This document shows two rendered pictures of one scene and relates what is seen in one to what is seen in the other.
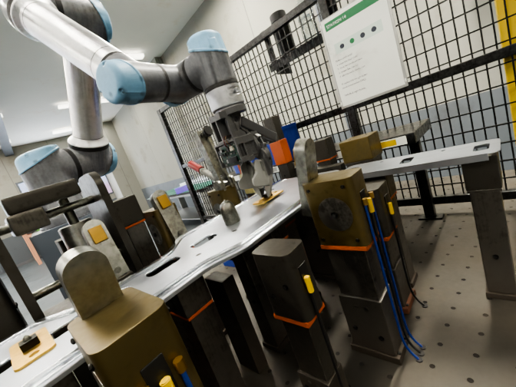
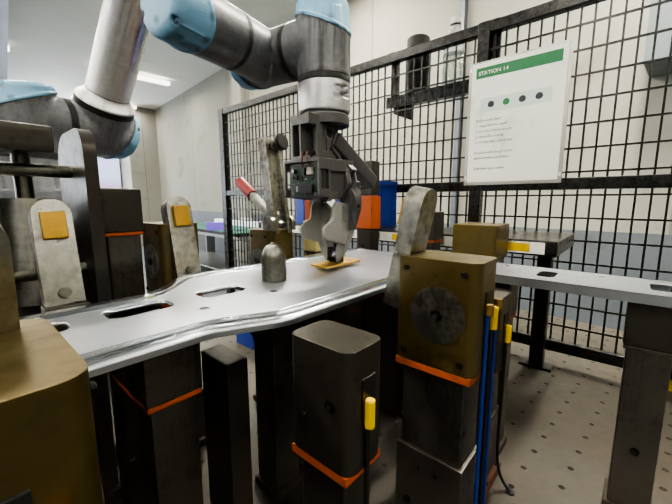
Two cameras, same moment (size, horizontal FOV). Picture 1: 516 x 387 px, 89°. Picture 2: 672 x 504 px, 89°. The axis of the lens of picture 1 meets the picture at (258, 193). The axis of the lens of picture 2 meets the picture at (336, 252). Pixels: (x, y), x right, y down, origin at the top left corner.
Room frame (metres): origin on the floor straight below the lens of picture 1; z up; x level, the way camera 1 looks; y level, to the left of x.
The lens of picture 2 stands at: (0.08, 0.02, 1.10)
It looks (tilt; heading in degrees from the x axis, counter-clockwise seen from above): 8 degrees down; 356
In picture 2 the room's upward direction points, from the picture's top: straight up
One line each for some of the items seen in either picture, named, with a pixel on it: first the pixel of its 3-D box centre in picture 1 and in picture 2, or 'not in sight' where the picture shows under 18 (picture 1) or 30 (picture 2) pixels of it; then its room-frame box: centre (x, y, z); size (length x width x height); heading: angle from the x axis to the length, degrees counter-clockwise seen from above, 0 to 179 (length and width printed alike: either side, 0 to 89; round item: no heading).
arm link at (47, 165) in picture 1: (47, 170); (26, 118); (0.84, 0.58, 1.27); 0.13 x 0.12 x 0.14; 146
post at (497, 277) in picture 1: (491, 226); (640, 405); (0.45, -0.40, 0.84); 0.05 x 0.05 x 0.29; 44
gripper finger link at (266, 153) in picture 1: (260, 157); (345, 201); (0.59, -0.03, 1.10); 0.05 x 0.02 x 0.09; 44
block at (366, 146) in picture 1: (374, 197); (475, 313); (0.71, -0.31, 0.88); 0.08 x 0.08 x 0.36; 44
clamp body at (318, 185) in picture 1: (365, 268); (451, 411); (0.42, -0.13, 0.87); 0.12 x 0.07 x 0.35; 44
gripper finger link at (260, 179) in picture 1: (260, 180); (335, 232); (0.58, -0.02, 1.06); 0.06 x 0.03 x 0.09; 134
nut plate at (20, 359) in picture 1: (30, 343); not in sight; (0.29, 0.31, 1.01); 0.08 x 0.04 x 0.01; 45
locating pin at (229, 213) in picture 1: (229, 214); (273, 266); (0.53, 0.07, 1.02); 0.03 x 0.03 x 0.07
